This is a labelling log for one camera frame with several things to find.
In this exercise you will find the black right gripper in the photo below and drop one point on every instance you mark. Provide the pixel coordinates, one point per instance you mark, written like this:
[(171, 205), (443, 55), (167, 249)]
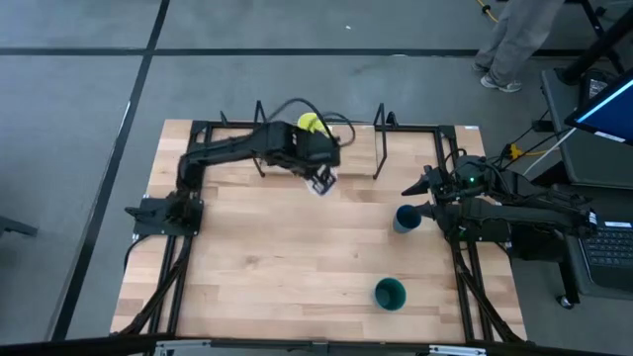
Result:
[(442, 184)]

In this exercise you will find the black slanted stand pole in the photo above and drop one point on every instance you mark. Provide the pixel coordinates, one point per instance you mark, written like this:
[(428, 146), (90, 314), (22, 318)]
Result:
[(598, 47)]

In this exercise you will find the black floor stand foot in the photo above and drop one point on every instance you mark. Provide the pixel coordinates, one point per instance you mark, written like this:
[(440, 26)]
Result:
[(15, 226)]

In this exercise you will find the black rig crossbar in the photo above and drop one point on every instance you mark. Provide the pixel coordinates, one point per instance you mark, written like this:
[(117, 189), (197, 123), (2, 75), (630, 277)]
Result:
[(74, 346)]

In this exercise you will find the black metal table frame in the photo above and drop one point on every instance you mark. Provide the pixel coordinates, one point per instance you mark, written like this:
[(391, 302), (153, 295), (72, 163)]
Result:
[(207, 133)]

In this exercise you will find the black laptop keyboard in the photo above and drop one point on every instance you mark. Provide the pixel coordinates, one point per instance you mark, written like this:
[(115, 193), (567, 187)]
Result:
[(610, 249)]

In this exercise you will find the wooden shelf with black frame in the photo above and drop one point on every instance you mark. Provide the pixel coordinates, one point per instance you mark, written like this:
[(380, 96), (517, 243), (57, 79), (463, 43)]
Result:
[(361, 158)]

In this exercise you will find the grey side desk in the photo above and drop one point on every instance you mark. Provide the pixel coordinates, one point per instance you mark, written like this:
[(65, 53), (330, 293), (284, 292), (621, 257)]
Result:
[(593, 163)]

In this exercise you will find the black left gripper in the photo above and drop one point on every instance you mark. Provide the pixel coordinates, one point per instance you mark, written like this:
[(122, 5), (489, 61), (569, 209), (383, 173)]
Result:
[(316, 151)]

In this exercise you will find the person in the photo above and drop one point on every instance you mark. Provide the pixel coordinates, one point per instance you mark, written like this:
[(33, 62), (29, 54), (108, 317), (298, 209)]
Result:
[(519, 34)]

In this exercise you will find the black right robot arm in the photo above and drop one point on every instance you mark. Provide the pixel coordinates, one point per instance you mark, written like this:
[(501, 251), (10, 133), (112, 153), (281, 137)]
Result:
[(519, 215)]

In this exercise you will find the computer monitor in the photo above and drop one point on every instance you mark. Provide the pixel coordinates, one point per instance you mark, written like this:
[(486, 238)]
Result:
[(610, 111)]

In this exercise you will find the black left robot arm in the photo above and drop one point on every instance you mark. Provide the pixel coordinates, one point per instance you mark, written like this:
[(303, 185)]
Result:
[(222, 148)]

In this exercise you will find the dark blue cup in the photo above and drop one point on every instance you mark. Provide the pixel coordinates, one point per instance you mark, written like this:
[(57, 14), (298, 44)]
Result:
[(406, 220)]

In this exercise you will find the black power adapter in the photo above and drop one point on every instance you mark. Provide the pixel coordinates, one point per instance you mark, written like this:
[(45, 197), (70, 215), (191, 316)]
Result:
[(596, 88)]

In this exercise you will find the dark green cup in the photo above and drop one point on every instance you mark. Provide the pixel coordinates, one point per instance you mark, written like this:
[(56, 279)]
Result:
[(390, 294)]

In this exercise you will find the yellow mug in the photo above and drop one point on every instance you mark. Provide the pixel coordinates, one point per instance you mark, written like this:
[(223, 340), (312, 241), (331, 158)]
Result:
[(307, 121)]

